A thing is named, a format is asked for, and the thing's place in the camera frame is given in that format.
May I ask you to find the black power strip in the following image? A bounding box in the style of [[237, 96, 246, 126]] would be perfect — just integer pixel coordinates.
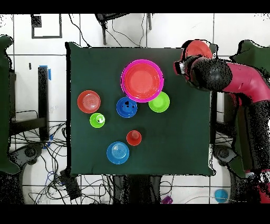
[[60, 169, 82, 200]]

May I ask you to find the small light blue bowl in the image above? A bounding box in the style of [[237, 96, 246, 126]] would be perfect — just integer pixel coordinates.
[[106, 141, 130, 165]]

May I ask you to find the green bowl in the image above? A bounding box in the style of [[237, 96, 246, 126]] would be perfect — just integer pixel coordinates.
[[148, 91, 170, 113]]

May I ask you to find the blue cup on floor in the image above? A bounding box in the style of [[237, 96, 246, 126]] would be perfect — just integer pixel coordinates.
[[214, 189, 229, 204]]

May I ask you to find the cable tangle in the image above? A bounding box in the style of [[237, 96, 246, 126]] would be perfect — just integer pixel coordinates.
[[10, 121, 114, 204]]

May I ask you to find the grey pedestal foot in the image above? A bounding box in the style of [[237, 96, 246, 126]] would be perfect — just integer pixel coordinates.
[[213, 144, 238, 166], [8, 143, 45, 166]]

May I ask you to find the large orange bowl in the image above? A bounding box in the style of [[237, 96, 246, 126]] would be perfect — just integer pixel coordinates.
[[180, 40, 214, 62], [123, 62, 162, 100]]

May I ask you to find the large pink bowl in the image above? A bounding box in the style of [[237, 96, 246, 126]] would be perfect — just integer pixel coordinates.
[[120, 59, 165, 104]]

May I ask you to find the dark blue bowl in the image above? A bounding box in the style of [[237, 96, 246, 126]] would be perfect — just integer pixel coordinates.
[[116, 96, 138, 118]]

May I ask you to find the green cloth on side table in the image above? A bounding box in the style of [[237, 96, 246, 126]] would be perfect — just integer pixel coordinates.
[[0, 34, 21, 175], [228, 40, 270, 179]]

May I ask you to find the green cup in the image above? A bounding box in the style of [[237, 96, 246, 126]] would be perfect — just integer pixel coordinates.
[[89, 113, 106, 129]]

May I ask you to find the black table frame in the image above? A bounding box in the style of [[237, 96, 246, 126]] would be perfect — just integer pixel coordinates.
[[210, 90, 235, 144], [9, 65, 52, 142]]

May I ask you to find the dark green table cloth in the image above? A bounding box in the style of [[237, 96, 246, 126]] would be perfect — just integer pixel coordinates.
[[65, 41, 218, 176]]

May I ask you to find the orange cup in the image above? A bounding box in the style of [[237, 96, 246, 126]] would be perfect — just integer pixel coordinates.
[[126, 129, 142, 146]]

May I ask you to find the small orange bowl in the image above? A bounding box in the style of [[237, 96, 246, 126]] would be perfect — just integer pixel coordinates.
[[77, 90, 101, 114]]

